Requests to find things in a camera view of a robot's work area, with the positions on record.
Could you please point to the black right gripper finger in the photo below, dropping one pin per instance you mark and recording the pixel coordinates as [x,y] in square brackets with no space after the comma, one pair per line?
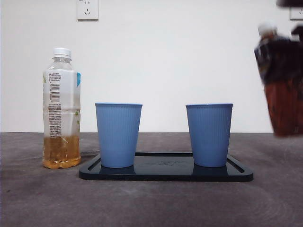
[287,61]

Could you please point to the dark oolong tea bottle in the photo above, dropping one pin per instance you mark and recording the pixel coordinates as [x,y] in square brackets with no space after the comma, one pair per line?
[284,111]

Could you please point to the pale tea bottle white label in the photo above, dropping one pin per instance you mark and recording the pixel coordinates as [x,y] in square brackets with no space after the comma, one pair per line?
[61,153]

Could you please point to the light blue ribbed cup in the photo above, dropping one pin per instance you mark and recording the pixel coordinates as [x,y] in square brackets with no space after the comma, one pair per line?
[209,134]
[117,134]

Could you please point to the dark teal plastic tray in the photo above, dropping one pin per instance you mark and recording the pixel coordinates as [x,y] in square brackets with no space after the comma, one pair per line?
[163,176]

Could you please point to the white wall socket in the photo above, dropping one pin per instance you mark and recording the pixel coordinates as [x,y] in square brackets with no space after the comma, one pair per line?
[297,14]
[87,10]

